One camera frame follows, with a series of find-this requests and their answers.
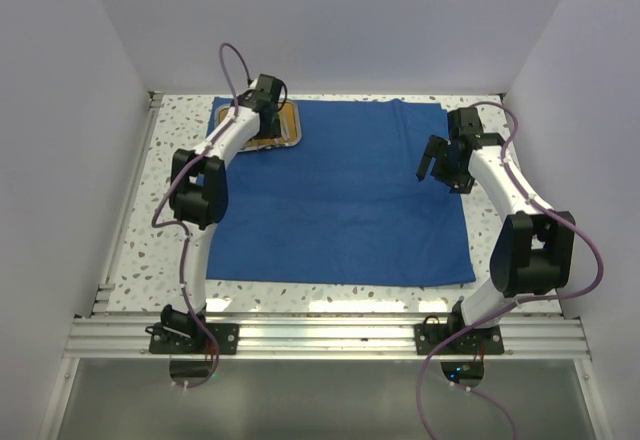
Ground purple cable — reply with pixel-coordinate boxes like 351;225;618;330
416;101;605;440
151;42;254;391

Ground aluminium front rail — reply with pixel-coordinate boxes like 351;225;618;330
63;313;591;360

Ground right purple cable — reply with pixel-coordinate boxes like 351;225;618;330
416;101;605;440

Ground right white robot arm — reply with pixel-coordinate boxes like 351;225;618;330
416;106;574;353

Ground aluminium rail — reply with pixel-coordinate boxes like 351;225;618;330
89;91;164;316
63;313;591;360

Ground steel instrument tray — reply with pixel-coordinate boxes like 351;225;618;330
203;102;302;153

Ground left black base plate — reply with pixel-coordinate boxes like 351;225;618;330
145;323;239;355

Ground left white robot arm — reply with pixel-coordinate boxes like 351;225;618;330
147;74;288;354

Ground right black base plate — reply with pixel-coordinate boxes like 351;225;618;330
413;315;505;358

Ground blue surgical cloth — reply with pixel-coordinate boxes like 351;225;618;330
206;100;475;287

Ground aluminium left side rail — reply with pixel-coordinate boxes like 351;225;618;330
89;91;164;316

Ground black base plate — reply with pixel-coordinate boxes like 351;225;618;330
145;323;239;355
413;315;505;358

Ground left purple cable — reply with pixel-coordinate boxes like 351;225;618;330
151;42;254;391

